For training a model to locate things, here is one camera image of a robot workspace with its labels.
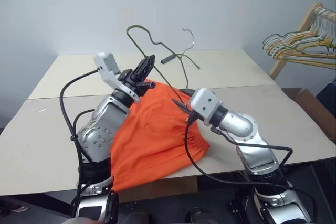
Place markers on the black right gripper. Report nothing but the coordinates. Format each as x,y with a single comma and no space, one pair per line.
191,112

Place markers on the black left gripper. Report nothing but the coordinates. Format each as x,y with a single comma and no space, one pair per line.
131,78

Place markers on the orange shorts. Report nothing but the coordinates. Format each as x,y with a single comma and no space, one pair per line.
155,134

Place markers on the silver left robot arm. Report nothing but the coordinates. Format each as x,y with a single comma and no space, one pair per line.
98,134

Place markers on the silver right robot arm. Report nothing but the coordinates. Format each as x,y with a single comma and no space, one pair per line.
244,127

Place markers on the small dark grey block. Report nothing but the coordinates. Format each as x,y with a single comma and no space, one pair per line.
168,58

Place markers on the wooden clothes rack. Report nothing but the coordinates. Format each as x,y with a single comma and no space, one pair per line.
291,48

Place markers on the brown cardboard box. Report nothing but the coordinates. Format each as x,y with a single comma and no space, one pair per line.
312,106

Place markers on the black bulky object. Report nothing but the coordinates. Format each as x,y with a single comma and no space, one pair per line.
328,90

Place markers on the dark reddish object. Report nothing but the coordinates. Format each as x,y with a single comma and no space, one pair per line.
11,204

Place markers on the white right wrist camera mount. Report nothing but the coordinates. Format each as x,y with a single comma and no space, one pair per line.
206,102

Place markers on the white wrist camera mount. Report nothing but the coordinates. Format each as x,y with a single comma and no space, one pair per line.
206,102
107,64

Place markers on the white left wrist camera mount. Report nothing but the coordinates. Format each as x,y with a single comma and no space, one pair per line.
107,64

